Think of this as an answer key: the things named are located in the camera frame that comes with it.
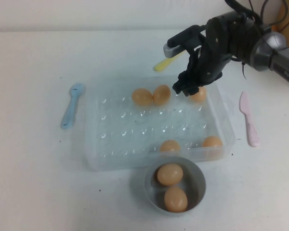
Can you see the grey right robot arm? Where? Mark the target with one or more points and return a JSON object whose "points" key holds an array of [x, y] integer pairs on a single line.
{"points": [[269, 48]]}

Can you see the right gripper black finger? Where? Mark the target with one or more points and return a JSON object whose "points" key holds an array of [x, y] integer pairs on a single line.
{"points": [[184, 80], [191, 91]]}

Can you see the grey round bowl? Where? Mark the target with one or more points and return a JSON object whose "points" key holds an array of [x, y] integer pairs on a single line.
{"points": [[149, 190]]}

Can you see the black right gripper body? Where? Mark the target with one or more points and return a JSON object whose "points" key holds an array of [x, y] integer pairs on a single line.
{"points": [[226, 41]]}

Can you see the blue plastic spoon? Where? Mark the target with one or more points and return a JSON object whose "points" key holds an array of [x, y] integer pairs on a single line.
{"points": [[69, 108]]}

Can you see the clear plastic egg box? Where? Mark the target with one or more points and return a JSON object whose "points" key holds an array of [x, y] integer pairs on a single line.
{"points": [[139, 127]]}

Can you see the pink plastic knife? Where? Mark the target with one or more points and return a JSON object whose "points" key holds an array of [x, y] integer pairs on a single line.
{"points": [[248, 120]]}

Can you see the yellow plastic knife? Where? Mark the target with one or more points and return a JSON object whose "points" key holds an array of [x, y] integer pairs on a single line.
{"points": [[161, 65]]}

